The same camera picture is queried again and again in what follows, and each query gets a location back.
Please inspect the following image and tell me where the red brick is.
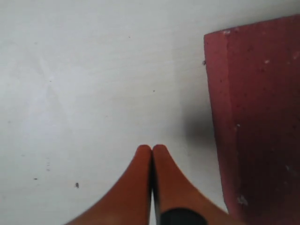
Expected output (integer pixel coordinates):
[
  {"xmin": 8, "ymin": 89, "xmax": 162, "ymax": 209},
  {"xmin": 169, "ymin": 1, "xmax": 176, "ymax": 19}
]
[{"xmin": 204, "ymin": 14, "xmax": 300, "ymax": 225}]

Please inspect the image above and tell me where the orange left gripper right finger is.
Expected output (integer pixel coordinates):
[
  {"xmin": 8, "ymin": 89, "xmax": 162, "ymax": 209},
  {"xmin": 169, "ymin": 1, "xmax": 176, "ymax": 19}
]
[{"xmin": 152, "ymin": 144, "xmax": 241, "ymax": 225}]

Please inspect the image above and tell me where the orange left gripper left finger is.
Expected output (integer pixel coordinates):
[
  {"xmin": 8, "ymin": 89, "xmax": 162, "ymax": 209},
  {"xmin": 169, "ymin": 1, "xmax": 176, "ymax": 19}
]
[{"xmin": 67, "ymin": 145, "xmax": 152, "ymax": 225}]

